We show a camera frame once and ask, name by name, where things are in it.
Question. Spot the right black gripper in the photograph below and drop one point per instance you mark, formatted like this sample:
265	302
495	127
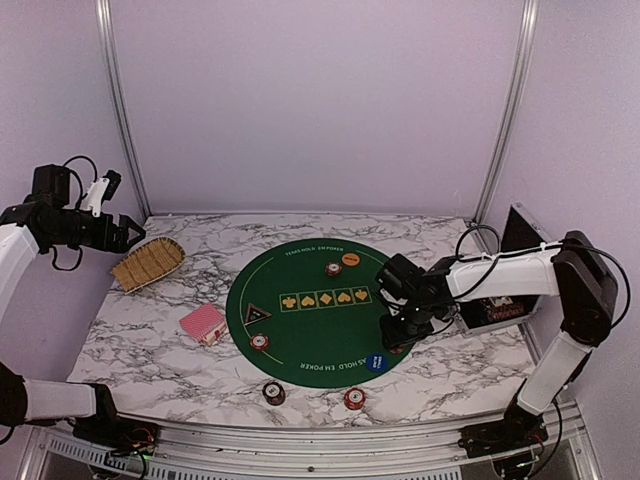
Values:
394	337

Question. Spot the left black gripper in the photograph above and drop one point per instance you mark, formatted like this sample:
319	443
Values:
117	244

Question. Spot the orange big blind button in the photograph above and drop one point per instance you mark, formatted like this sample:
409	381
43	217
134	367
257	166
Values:
351	259

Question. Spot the blue small blind button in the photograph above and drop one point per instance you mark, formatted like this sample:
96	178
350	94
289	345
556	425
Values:
377	363

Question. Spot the red poker chip stack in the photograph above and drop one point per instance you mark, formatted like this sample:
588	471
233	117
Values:
354	398

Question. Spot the triangular all-in dealer button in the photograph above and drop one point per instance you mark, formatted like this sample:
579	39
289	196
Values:
255	315

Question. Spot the black poker chip stack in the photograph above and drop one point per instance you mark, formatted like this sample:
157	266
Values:
274	393

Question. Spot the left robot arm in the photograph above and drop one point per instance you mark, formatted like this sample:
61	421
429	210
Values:
60	211

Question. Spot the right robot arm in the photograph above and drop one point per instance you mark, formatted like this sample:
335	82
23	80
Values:
571	269

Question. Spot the woven bamboo tray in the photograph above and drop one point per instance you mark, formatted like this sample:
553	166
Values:
151	262

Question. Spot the aluminium poker chip case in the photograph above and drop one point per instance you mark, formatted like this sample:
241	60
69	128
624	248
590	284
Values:
521	231

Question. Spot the round green poker mat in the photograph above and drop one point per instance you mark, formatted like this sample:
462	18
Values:
322	328

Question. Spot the red playing card deck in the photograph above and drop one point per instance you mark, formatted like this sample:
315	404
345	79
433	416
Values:
205	325

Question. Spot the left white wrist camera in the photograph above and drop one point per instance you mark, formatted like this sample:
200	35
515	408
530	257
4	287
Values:
100	191

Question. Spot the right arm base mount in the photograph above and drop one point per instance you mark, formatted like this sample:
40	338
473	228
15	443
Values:
498	437

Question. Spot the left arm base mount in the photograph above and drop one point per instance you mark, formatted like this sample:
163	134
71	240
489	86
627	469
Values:
123	436

